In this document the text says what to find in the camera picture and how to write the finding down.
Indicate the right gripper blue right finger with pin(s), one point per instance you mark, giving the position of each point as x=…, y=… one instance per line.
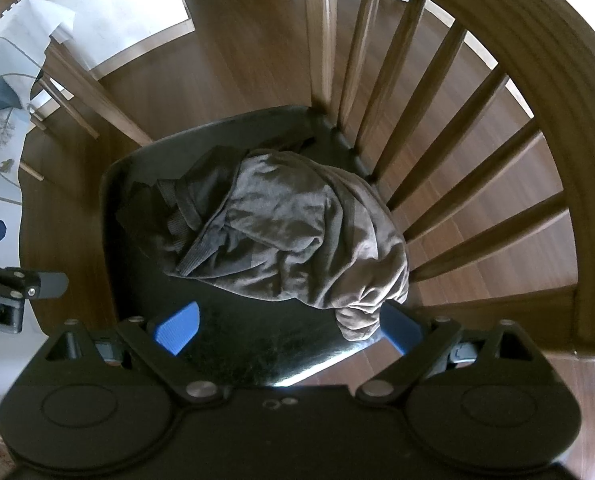
x=404, y=333

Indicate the patterned white blue table mat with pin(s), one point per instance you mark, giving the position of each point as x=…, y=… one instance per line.
x=26, y=30

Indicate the brown two-tone sweater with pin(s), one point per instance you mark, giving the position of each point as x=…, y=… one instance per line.
x=275, y=226

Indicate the wooden chair with black seat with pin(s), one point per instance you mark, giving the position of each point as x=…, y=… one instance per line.
x=401, y=54

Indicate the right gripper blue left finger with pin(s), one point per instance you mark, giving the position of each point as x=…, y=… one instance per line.
x=176, y=331

